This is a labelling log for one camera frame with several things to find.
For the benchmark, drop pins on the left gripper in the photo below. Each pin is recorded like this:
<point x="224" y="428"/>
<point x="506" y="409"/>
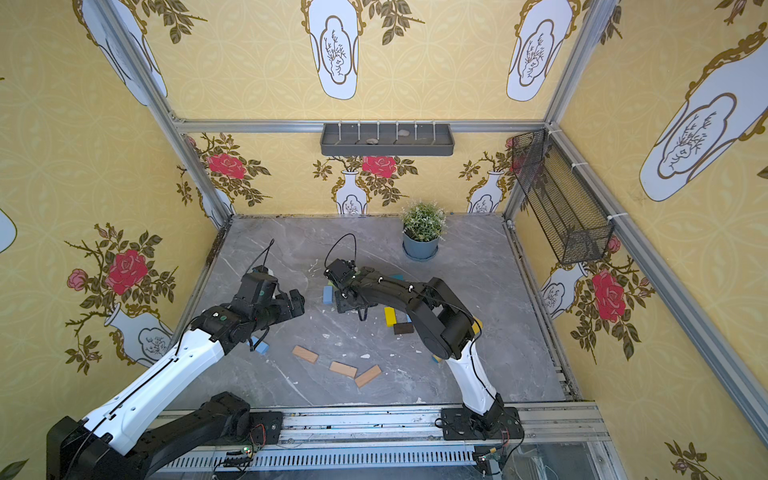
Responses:
<point x="280" y="303"/>

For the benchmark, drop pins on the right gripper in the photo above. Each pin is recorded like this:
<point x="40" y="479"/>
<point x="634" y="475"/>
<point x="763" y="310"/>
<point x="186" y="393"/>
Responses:
<point x="344" y="294"/>

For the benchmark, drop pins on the light blue block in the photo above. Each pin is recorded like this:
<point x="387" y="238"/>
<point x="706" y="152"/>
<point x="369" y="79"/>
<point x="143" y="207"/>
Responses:
<point x="328" y="295"/>
<point x="260" y="346"/>

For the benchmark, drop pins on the yellow block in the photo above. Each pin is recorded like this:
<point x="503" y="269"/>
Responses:
<point x="390" y="317"/>

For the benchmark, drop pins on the wooden block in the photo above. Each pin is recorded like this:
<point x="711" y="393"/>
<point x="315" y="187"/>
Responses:
<point x="367" y="376"/>
<point x="305" y="354"/>
<point x="343" y="369"/>

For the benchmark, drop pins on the dark brown block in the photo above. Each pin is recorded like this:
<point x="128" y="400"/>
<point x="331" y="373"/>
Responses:
<point x="403" y="328"/>

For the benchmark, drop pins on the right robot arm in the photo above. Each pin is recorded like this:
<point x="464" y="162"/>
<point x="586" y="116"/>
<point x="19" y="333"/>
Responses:
<point x="445" y="326"/>

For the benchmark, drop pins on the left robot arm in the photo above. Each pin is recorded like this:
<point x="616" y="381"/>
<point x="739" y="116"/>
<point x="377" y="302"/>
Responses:
<point x="116" y="441"/>

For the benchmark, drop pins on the potted green plant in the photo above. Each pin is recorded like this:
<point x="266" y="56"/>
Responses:
<point x="423" y="225"/>

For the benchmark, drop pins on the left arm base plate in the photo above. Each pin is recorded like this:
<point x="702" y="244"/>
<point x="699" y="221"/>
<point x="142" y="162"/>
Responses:
<point x="261" y="428"/>

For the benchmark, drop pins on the circuit board with wires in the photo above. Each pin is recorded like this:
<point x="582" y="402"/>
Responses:
<point x="238" y="461"/>

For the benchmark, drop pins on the grey wall shelf tray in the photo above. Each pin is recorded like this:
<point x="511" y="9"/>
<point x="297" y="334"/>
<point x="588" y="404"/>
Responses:
<point x="379" y="138"/>

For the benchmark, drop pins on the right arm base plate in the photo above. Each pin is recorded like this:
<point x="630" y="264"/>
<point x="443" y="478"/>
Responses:
<point x="462" y="424"/>

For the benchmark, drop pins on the black wire mesh basket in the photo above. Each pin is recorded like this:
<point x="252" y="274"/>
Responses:
<point x="573" y="221"/>

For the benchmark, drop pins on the aluminium rail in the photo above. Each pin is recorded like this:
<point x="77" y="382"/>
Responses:
<point x="364" y="436"/>

